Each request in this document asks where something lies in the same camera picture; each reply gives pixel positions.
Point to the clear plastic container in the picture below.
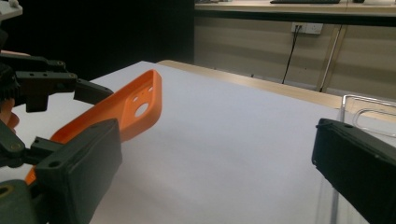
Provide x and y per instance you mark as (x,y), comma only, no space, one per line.
(373,124)

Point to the white table sheet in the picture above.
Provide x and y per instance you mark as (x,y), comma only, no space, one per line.
(218,140)

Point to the white wall socket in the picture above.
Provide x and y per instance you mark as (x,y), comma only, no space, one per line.
(306,28)

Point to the orange phone case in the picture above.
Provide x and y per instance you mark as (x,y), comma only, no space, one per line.
(124,102)

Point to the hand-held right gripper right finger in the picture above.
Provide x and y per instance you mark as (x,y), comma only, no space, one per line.
(358,168)

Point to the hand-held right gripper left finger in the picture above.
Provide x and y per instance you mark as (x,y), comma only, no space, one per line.
(77,174)

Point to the black curtain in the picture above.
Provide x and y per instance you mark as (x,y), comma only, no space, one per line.
(109,34)

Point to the black keyboard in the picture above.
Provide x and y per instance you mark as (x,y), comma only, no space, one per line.
(305,1)

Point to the long beige desk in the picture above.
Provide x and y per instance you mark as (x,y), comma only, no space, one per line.
(249,53)

